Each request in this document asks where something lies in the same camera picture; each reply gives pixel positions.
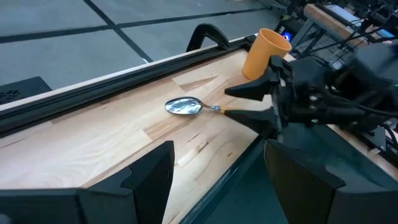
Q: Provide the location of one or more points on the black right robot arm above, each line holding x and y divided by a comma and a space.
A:
373, 74

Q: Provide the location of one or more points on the wooden workbench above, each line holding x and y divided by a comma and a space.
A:
326, 21

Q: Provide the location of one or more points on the dark green plastic tray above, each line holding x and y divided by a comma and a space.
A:
248, 202

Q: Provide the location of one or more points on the black vented metal box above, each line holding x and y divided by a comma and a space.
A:
25, 88

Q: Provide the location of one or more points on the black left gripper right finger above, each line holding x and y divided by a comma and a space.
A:
298, 186

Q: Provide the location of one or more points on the black table clamp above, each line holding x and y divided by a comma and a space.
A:
205, 28

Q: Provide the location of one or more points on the orange plastic cup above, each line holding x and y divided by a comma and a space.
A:
261, 53

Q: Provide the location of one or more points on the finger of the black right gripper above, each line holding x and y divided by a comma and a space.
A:
258, 88
258, 119

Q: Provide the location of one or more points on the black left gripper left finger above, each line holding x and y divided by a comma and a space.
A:
146, 193

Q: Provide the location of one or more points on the black table edge rail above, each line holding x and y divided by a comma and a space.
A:
93, 90

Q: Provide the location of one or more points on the black device blue light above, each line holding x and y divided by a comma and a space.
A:
287, 35

